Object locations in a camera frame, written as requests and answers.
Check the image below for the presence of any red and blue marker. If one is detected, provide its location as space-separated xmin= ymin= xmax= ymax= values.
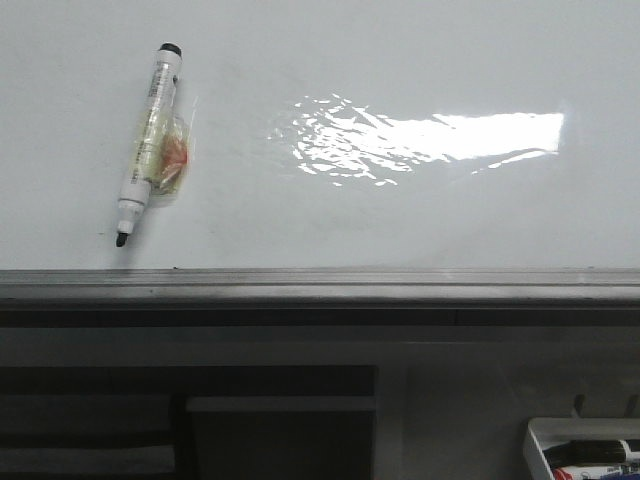
xmin=552 ymin=463 xmax=639 ymax=480

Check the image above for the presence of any black capped marker in tray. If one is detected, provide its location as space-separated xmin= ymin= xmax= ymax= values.
xmin=543 ymin=439 xmax=639 ymax=467

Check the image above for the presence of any white whiteboard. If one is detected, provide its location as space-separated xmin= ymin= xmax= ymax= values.
xmin=1 ymin=1 xmax=639 ymax=307

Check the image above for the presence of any white marker tray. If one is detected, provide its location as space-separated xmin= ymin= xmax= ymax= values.
xmin=523 ymin=417 xmax=639 ymax=480

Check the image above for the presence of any white marker with yellow tape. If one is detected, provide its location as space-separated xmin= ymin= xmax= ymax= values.
xmin=115 ymin=43 xmax=190 ymax=248

